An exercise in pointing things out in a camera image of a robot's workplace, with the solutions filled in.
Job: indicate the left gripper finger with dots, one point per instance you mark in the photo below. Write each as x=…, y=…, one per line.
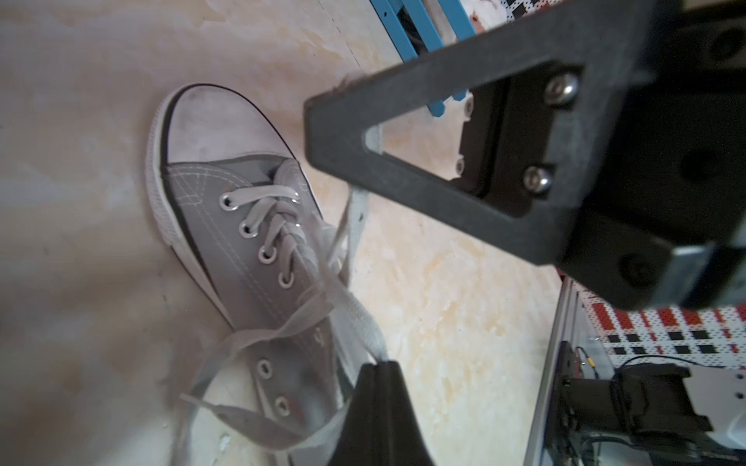
x=381, y=427

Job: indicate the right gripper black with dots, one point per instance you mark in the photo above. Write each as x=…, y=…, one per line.
x=627, y=169

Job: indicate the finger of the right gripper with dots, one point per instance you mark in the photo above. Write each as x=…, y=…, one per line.
x=547, y=91

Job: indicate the grey shoelace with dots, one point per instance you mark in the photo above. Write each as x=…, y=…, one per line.
x=250, y=232

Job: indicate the grey canvas sneaker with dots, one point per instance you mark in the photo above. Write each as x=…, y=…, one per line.
x=208, y=123

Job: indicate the blue white slatted crate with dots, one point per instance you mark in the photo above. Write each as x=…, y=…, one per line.
x=411, y=27

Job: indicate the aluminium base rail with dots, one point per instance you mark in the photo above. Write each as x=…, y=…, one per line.
x=572, y=335

